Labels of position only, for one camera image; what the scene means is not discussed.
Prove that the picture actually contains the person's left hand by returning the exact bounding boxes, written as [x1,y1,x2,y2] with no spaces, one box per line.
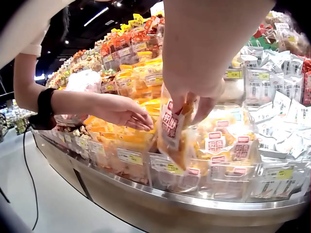
[93,93,154,132]

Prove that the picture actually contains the person's right hand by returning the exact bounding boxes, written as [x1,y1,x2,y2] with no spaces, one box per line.
[161,0,276,125]

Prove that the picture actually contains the person's right fingers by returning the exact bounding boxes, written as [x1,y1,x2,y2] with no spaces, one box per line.
[191,79,226,125]

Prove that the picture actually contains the person's right thumb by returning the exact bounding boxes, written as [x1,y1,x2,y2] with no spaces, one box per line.
[168,92,189,114]

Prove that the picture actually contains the person's left fingers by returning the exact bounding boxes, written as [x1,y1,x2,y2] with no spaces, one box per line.
[121,103,154,132]

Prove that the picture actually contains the orange snack packet red label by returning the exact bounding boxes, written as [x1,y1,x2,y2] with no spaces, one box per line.
[156,82,202,171]

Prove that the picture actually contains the black wrist band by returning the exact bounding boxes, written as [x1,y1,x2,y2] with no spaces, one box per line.
[29,88,58,131]

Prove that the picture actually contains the ceiling strip lamp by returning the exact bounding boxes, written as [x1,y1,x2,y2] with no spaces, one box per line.
[84,7,109,27]

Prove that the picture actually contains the person's body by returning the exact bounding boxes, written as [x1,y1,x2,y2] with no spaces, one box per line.
[0,0,76,71]

